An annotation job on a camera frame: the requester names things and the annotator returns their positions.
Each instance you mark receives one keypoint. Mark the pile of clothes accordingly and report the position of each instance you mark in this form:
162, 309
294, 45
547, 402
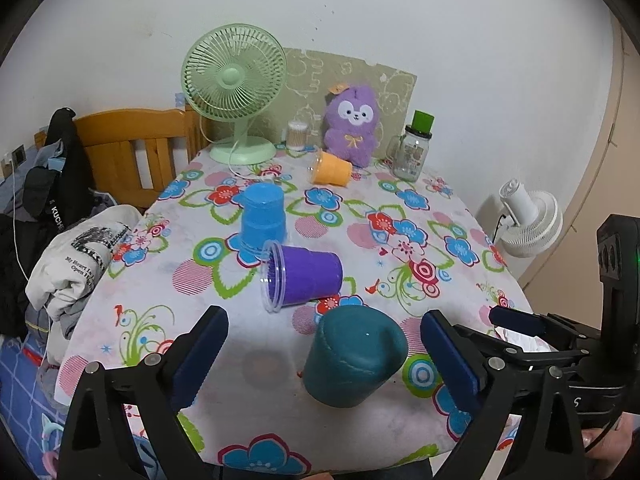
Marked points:
65, 180

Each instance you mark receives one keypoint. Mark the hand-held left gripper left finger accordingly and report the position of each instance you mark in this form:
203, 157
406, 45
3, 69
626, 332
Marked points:
199, 357

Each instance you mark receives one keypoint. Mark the blue plastic cup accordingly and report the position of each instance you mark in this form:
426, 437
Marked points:
262, 220

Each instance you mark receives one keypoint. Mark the white printed shirt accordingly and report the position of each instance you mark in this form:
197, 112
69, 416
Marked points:
75, 265

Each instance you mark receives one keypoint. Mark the person's right hand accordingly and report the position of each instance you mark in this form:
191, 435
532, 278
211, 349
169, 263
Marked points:
607, 447

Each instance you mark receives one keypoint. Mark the blue patterned bedsheet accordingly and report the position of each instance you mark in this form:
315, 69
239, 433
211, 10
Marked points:
25, 400

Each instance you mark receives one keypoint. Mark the beige door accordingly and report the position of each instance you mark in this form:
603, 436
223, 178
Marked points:
590, 160

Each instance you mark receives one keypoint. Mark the green patterned board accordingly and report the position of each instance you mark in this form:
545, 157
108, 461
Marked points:
310, 77

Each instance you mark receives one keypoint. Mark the orange plastic cup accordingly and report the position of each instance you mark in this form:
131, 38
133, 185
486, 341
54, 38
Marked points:
332, 169

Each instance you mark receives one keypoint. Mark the green desk fan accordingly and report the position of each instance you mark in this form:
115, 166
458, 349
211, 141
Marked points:
232, 77

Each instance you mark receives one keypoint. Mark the blue grey garment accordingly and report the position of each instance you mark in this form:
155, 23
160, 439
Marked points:
50, 155

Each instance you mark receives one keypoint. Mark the teal plastic cup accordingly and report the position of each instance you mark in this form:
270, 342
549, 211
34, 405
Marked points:
352, 355

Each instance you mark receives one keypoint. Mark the floral tablecloth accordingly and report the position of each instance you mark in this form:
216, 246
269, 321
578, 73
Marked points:
360, 220

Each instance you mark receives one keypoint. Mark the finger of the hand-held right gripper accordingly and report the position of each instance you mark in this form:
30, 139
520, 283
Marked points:
525, 355
517, 321

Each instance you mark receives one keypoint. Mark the cotton swab container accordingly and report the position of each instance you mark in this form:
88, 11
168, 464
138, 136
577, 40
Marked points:
297, 136

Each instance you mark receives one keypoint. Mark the glass jar with green lid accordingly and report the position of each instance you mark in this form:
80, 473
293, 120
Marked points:
412, 152

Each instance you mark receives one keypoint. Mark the purple plush toy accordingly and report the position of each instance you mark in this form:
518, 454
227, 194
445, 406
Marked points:
352, 125

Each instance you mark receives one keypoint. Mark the white small fan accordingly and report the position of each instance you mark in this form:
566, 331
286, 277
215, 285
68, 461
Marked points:
530, 215

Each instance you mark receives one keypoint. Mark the wooden headboard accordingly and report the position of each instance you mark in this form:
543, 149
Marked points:
130, 145

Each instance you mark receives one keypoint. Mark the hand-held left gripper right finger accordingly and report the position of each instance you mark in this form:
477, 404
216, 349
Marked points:
451, 366

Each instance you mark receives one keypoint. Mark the wall socket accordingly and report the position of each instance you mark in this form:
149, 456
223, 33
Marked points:
18, 155

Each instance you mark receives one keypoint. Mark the purple plastic cup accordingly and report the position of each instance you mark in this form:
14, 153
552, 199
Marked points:
305, 275

